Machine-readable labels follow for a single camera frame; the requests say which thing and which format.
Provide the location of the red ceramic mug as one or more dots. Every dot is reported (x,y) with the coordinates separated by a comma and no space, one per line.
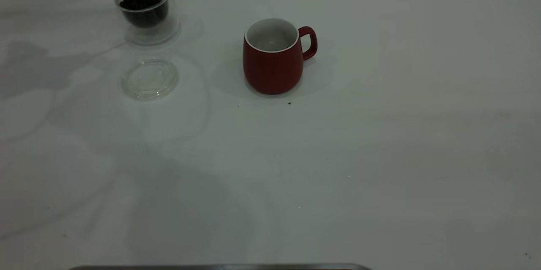
(272,71)

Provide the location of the glass bowl of coffee beans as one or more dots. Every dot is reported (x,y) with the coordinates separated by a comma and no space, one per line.
(165,29)

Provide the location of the clear glass lid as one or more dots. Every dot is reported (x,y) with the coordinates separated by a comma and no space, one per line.
(150,80)

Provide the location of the dark coffee beans pile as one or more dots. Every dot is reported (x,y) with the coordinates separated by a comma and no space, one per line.
(143,8)

